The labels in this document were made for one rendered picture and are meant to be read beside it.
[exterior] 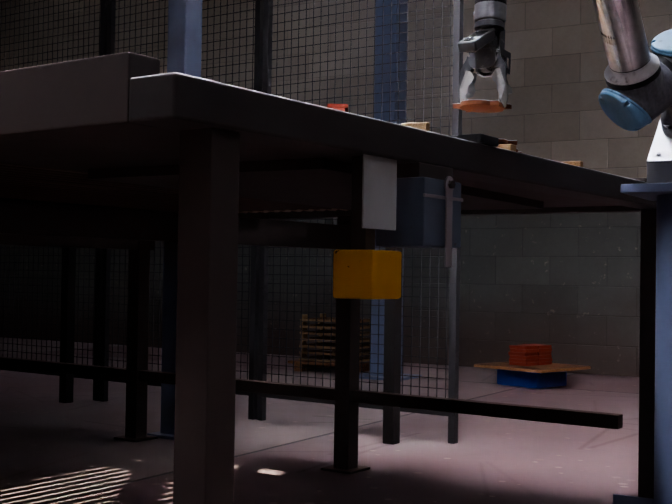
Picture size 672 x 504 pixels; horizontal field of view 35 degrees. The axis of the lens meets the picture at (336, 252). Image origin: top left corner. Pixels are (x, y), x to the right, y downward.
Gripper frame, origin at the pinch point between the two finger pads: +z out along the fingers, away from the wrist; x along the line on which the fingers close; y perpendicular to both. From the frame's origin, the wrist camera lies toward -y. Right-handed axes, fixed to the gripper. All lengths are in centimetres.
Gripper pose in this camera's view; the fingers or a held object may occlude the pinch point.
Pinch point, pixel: (482, 105)
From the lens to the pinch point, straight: 251.2
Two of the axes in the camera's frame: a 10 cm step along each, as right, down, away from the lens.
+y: 5.5, 0.9, 8.3
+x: -8.4, 0.0, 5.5
